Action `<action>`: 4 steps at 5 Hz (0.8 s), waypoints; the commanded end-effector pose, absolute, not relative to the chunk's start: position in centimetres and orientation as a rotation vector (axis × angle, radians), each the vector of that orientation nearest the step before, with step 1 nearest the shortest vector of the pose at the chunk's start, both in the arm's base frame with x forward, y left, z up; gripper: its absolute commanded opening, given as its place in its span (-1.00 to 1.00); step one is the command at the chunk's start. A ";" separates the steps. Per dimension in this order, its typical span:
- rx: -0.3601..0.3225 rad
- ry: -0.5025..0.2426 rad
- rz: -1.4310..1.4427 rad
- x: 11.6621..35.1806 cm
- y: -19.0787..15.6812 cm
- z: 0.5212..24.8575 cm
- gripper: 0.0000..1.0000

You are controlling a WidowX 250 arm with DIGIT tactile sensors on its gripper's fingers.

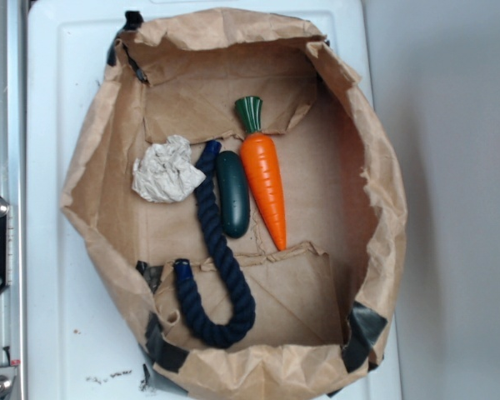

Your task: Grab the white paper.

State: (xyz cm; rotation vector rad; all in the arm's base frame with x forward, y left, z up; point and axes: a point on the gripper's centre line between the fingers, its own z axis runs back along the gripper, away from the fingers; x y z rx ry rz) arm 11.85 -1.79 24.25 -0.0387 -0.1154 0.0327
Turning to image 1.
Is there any dark green toy cucumber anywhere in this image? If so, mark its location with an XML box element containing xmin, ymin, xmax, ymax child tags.
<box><xmin>215</xmin><ymin>151</ymin><xmax>250</xmax><ymax>238</ymax></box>

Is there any orange toy carrot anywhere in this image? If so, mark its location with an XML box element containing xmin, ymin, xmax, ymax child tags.
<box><xmin>235</xmin><ymin>96</ymin><xmax>287</xmax><ymax>251</ymax></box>

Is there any crumpled white paper ball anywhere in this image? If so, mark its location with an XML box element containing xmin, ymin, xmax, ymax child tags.
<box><xmin>132</xmin><ymin>135</ymin><xmax>206</xmax><ymax>203</ymax></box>

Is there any brown paper bag tray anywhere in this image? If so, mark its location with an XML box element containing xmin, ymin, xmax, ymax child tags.
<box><xmin>61</xmin><ymin>8</ymin><xmax>408</xmax><ymax>399</ymax></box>

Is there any white plastic tray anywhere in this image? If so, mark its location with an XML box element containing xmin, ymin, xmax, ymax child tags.
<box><xmin>24</xmin><ymin>0</ymin><xmax>403</xmax><ymax>400</ymax></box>

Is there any navy blue rope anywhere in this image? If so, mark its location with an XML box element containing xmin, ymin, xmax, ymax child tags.
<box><xmin>173</xmin><ymin>140</ymin><xmax>257</xmax><ymax>349</ymax></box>

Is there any aluminium frame rail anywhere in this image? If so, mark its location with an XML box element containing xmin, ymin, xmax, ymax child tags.
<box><xmin>0</xmin><ymin>1</ymin><xmax>30</xmax><ymax>399</ymax></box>

